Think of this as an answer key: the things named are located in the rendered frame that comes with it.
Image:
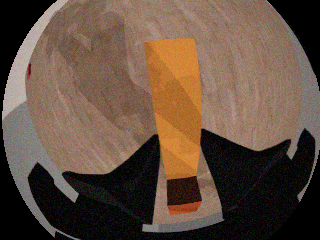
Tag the orange bar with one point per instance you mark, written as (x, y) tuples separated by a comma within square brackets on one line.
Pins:
[(174, 79)]

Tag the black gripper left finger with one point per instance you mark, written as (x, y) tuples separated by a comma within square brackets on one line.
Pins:
[(131, 186)]

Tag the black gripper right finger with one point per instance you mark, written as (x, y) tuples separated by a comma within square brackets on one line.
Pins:
[(235, 169)]

